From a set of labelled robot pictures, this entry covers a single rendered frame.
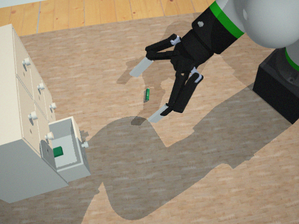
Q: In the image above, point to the green and white eraser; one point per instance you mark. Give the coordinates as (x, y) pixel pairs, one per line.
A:
(57, 151)

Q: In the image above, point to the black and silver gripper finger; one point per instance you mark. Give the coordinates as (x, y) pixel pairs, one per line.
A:
(154, 54)
(181, 92)

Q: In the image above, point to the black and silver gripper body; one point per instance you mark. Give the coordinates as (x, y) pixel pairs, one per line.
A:
(192, 51)

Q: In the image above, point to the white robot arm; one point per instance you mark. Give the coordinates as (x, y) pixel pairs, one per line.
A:
(269, 23)

